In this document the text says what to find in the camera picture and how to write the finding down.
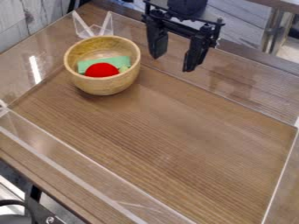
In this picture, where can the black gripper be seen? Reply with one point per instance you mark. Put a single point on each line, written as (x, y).
(185, 10)

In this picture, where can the red round fruit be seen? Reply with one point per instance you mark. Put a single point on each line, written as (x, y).
(101, 70)

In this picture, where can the green sponge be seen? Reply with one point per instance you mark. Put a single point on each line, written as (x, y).
(118, 61)

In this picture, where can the wooden bowl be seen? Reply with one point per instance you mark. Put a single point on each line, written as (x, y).
(104, 47)

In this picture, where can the metal table leg background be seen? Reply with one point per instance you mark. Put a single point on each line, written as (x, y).
(277, 30)

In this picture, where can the black table leg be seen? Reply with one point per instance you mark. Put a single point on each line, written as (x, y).
(42, 214)

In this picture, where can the clear acrylic tray wall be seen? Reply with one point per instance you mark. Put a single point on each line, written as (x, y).
(85, 186)

